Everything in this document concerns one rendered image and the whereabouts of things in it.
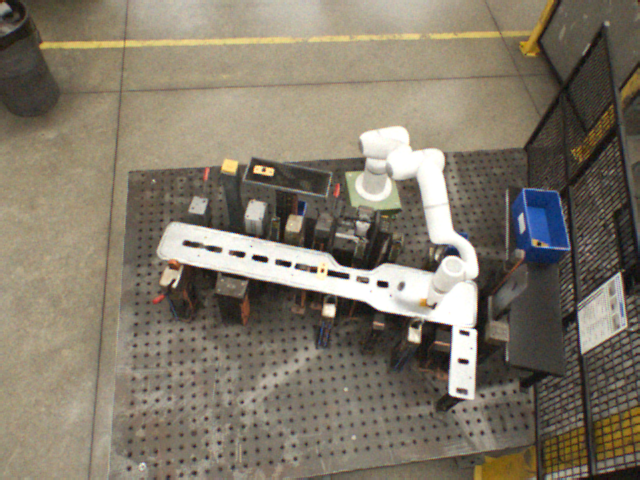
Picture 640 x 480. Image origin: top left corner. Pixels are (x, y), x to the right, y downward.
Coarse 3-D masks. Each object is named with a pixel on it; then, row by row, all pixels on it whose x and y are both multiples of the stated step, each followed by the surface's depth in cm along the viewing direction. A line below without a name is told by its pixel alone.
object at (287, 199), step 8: (280, 192) 225; (288, 192) 224; (280, 200) 231; (288, 200) 230; (296, 200) 234; (280, 208) 236; (288, 208) 235; (296, 208) 242; (280, 216) 242; (280, 224) 248; (280, 232) 255
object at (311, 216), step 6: (312, 210) 220; (306, 216) 219; (312, 216) 219; (306, 222) 222; (312, 222) 221; (306, 228) 227; (312, 228) 226; (306, 234) 231; (312, 234) 230; (306, 240) 236; (312, 240) 235; (306, 246) 240; (312, 246) 243
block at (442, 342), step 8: (432, 336) 213; (440, 336) 208; (448, 336) 208; (432, 344) 209; (440, 344) 206; (448, 344) 206; (416, 352) 232; (424, 352) 222; (432, 352) 208; (440, 352) 206; (448, 352) 204; (424, 360) 220; (432, 360) 218; (440, 360) 216; (424, 368) 227; (432, 368) 225
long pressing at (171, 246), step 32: (160, 256) 215; (192, 256) 216; (224, 256) 217; (288, 256) 219; (320, 256) 220; (320, 288) 213; (352, 288) 213; (384, 288) 215; (416, 288) 216; (448, 320) 209
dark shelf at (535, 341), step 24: (528, 264) 222; (552, 264) 223; (528, 288) 216; (552, 288) 217; (528, 312) 211; (552, 312) 211; (528, 336) 205; (552, 336) 206; (528, 360) 200; (552, 360) 201
